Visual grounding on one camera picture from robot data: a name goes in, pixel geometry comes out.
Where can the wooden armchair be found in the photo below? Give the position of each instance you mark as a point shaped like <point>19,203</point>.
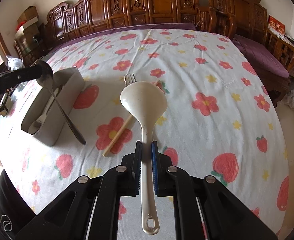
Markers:
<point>213,21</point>

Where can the metal rectangular utensil box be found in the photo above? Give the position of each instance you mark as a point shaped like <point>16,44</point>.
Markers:
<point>68,83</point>

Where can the plastic bag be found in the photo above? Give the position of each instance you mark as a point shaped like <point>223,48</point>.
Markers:
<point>14,63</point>

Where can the carved wooden bench back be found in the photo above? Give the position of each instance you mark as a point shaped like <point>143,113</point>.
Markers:
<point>66,21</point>

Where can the floral strawberry tablecloth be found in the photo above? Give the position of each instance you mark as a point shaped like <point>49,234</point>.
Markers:
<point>191,92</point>

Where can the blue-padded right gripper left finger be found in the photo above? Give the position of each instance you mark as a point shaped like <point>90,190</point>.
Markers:
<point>132,162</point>

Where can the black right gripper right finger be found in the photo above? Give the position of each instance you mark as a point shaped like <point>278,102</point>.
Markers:
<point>164,183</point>

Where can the wooden side cabinet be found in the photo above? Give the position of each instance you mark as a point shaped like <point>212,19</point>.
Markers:
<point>282,51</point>

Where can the red greeting card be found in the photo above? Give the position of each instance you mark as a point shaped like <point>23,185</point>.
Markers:
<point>277,27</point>

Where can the cream plastic fork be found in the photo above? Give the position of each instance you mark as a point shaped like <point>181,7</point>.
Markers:
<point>40,120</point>

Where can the stainless steel spoon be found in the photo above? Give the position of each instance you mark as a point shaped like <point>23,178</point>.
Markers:
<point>46,80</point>

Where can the purple under tablecloth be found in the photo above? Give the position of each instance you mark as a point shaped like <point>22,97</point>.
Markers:
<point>256,54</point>

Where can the cream spoon in box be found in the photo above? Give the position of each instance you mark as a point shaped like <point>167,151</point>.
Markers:
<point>34,127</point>

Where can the stainless steel fork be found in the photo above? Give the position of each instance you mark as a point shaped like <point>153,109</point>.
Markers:
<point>129,79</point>

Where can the cardboard boxes stack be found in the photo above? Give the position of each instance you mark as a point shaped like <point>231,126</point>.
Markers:
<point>27,27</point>

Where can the large cream plastic ladle spoon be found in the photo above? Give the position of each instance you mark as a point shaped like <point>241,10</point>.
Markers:
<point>150,223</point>

